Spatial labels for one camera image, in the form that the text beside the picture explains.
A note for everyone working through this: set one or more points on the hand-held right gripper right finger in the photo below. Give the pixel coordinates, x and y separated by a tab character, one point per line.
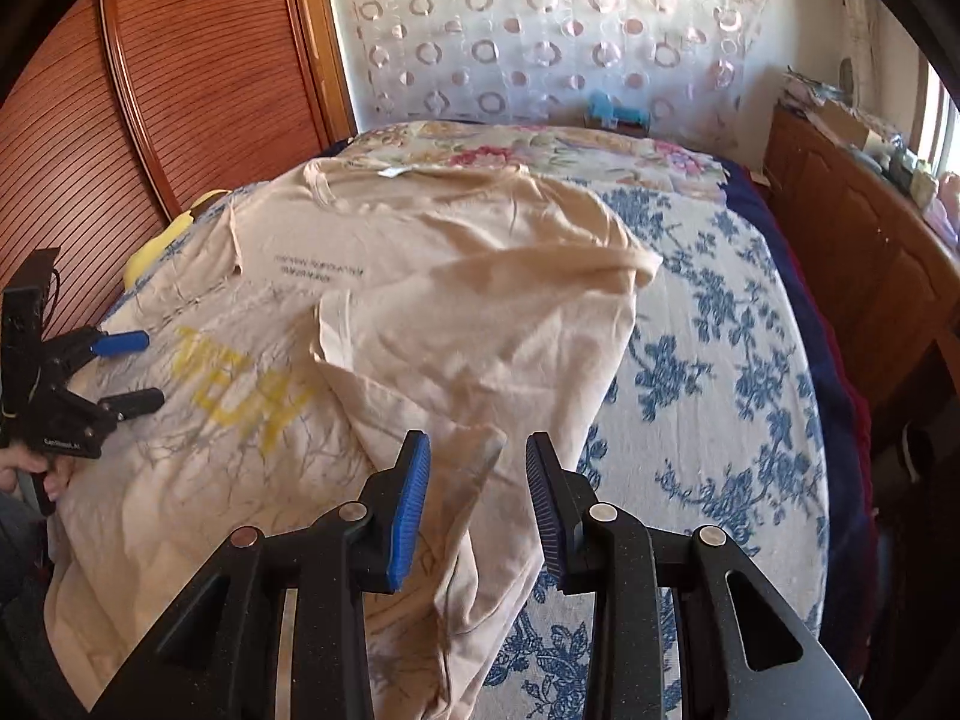
541	510

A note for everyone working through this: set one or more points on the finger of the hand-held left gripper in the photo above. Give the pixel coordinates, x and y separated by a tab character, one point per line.
120	343
135	401

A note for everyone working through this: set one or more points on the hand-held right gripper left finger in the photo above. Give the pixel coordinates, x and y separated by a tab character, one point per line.
409	510

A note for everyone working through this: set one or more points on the beige printed t-shirt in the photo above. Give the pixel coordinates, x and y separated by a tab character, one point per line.
450	277

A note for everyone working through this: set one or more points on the person's left hand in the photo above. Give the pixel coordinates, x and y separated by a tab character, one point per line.
22	466

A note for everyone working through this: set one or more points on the yellow pillow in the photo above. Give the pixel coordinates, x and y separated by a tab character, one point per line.
150	251

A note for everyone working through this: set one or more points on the blue floral white bed sheet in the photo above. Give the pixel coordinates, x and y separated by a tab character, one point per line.
712	390

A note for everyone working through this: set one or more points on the person's dark grey trousers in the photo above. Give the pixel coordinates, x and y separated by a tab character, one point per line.
30	652

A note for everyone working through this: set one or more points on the wooden louvered wardrobe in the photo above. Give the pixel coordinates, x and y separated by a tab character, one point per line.
172	75

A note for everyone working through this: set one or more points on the navy blue blanket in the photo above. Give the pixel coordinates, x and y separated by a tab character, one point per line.
814	315

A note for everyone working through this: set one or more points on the light blue toy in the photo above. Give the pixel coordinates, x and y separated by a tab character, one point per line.
611	112

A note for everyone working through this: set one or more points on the wooden sideboard cabinet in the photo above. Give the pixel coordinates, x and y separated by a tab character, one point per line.
862	240

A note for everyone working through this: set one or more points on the cardboard box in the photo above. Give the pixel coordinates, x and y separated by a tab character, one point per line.
840	120

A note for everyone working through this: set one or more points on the pile of small household clutter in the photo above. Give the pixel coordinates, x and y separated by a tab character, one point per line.
892	157

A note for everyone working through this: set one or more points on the bright window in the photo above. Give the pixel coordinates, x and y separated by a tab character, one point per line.
943	127

